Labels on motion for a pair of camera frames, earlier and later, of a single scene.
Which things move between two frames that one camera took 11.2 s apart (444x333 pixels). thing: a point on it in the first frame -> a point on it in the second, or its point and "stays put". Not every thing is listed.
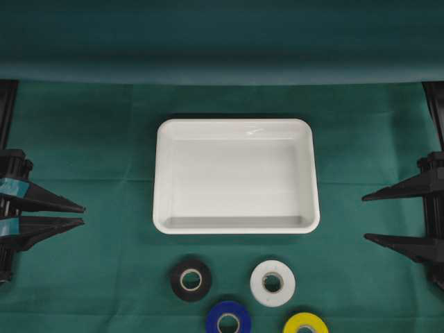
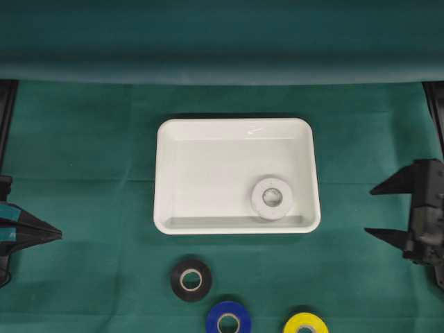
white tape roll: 268,297 -> 272,198
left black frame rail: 8,91 stays put
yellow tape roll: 306,320 stays put
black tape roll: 191,265 stays put
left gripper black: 19,195 -> 16,237
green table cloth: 96,78 stays put
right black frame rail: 435,92 stays put
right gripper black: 418,249 -> 424,243
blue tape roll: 225,307 stays put
